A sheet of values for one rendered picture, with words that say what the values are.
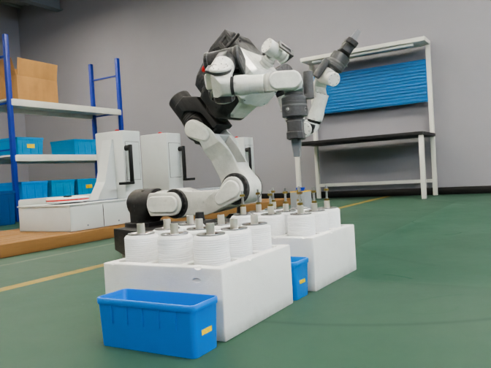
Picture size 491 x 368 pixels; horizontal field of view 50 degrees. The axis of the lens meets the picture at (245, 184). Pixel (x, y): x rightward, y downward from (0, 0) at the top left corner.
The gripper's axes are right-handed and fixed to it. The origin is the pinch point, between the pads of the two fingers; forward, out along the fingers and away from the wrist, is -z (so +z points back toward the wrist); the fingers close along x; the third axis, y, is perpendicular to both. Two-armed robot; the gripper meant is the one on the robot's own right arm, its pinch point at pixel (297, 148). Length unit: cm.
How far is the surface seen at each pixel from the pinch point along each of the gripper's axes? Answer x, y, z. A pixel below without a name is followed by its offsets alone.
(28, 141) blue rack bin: 380, 370, 46
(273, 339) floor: -58, 1, -48
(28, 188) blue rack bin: 374, 370, -12
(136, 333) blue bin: -68, 32, -44
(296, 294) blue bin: -21, 0, -46
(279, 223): 0.6, 7.7, -25.9
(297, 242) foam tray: -7.9, 0.8, -31.9
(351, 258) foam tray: 22, -16, -43
